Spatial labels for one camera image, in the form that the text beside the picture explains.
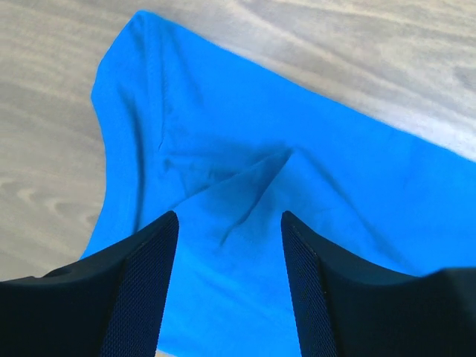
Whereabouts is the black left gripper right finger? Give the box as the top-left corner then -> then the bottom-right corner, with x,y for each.
281,211 -> 475,356

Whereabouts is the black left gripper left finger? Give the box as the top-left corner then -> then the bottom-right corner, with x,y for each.
1,211 -> 179,356

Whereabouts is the blue t shirt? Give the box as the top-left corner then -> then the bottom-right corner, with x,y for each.
85,11 -> 475,356

